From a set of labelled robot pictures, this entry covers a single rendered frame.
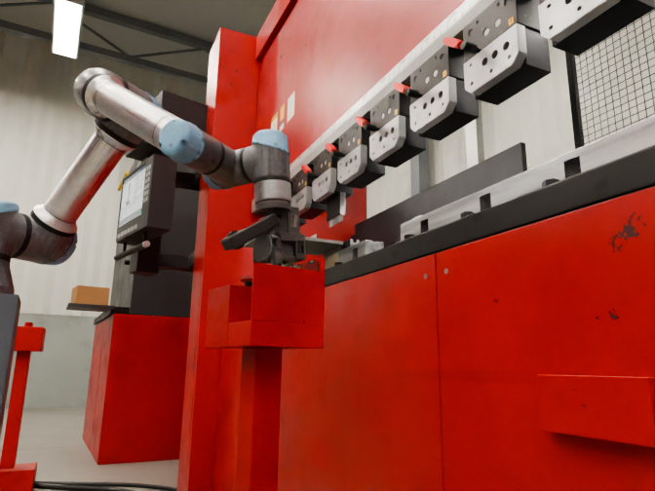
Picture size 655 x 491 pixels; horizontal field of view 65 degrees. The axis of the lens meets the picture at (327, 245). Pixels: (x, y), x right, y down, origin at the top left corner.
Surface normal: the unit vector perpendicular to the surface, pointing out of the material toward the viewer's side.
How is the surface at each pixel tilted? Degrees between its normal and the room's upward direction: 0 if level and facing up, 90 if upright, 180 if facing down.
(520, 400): 90
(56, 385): 90
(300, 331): 90
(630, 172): 90
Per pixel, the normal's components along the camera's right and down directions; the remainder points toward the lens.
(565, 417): -0.91, -0.11
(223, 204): 0.43, -0.20
